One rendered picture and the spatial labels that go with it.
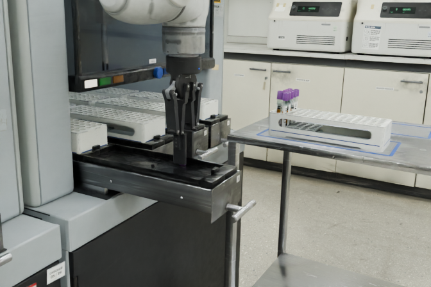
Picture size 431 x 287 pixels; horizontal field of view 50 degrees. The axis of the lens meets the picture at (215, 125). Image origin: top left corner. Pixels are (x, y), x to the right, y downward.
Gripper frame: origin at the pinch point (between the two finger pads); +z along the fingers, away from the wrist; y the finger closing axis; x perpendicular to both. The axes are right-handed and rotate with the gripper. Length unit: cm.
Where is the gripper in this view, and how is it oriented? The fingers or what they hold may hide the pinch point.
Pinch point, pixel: (183, 147)
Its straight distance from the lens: 101.8
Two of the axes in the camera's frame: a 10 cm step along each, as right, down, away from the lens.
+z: -0.2, 9.7, 2.3
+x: 8.8, 1.3, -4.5
